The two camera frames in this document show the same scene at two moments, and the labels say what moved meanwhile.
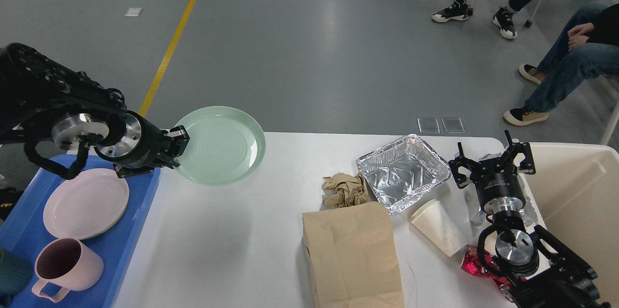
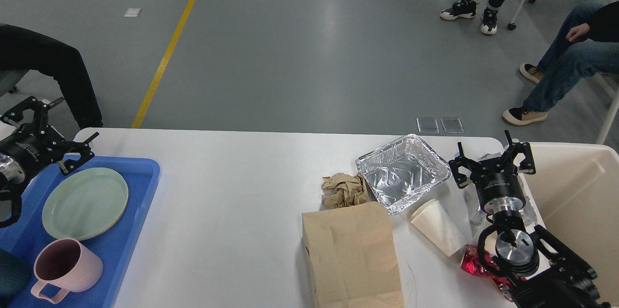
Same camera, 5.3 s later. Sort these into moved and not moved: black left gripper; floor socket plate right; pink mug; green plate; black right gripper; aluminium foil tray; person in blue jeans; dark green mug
Moved: green plate; black left gripper
Not moved: floor socket plate right; aluminium foil tray; black right gripper; pink mug; person in blue jeans; dark green mug
